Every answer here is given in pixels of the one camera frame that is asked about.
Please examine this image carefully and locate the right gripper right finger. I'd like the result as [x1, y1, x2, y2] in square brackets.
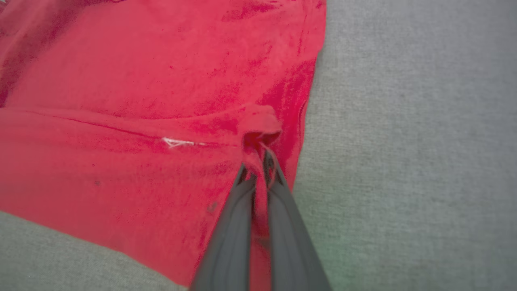
[262, 151, 332, 291]

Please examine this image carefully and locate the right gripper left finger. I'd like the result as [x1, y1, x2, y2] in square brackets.
[189, 162, 259, 291]

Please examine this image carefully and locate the grey fabric sofa surface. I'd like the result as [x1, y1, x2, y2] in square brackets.
[0, 0, 517, 291]

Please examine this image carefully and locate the red and white garment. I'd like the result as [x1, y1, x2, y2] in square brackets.
[0, 0, 327, 291]

